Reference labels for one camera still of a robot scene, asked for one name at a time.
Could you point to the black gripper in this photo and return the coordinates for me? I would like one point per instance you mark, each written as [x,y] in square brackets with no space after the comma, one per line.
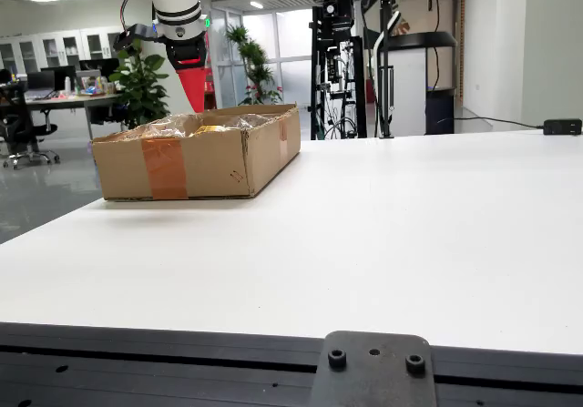
[187,51]

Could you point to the dark blue bin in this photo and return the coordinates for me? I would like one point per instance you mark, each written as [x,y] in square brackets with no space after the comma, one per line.
[440,111]

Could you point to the red display shelf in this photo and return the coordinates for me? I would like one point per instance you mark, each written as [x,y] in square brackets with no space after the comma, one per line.
[209,84]

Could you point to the clear plastic bag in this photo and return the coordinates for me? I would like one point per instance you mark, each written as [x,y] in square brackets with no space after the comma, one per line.
[168,125]
[248,120]

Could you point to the broad leaf potted plant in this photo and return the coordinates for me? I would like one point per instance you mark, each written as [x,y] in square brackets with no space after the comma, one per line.
[141,88]

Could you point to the tall slim potted plant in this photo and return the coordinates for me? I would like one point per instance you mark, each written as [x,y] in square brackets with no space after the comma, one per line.
[255,65]

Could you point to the brown cardboard box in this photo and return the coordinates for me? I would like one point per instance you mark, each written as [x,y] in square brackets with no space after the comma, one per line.
[209,165]

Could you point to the small ceiling light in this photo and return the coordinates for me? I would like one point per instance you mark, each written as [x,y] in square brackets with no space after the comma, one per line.
[256,4]

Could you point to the grey office desk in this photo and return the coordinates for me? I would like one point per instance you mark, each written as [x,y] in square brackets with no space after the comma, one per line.
[73,102]

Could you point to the white bottle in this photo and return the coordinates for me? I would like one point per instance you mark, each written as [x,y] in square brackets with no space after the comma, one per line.
[68,86]

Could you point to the large black computer monitor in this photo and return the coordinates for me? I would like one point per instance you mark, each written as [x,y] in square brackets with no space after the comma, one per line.
[66,74]

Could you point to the white glass door cabinets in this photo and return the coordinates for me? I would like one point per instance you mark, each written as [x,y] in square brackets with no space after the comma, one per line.
[59,45]

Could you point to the black equipment rack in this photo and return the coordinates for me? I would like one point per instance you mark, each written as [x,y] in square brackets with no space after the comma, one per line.
[332,29]

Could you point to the small black computer monitor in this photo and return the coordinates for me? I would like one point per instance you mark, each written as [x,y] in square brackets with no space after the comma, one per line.
[40,80]

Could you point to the black office chair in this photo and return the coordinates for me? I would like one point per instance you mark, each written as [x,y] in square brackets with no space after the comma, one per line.
[18,125]

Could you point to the black stand pole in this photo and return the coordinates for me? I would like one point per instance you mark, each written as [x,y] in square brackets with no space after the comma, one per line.
[386,84]

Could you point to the white counter with black top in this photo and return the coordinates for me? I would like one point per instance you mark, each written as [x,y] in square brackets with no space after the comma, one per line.
[410,88]

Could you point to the black socket head screw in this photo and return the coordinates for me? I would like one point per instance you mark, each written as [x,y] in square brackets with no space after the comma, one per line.
[337,359]
[415,364]

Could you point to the black power adapter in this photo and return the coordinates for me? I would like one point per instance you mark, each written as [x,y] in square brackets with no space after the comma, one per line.
[562,127]

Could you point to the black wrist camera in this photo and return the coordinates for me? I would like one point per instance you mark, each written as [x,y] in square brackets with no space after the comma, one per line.
[132,36]

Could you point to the black aluminium frame rail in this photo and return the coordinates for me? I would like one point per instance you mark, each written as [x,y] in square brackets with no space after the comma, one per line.
[136,366]

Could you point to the black mounting bracket plate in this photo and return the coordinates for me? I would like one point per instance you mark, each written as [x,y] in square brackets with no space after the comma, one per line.
[373,382]

